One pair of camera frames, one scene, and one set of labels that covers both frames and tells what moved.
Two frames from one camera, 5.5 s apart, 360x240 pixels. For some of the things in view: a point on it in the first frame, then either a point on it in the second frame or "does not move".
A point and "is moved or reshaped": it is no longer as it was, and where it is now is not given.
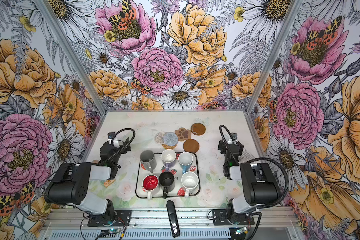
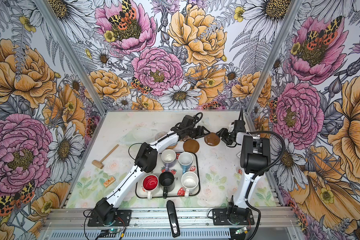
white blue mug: x=185 y=159 does not move
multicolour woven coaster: x=158 y=137 does not move
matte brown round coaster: x=191 y=145 does not move
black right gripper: x=222 y=146 → x=222 y=132
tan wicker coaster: x=169 y=147 does not move
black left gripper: x=123 y=146 → x=203 y=134
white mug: x=189 y=180 does not move
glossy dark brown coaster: x=198 y=129 is moved or reshaped
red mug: x=150 y=183 does not move
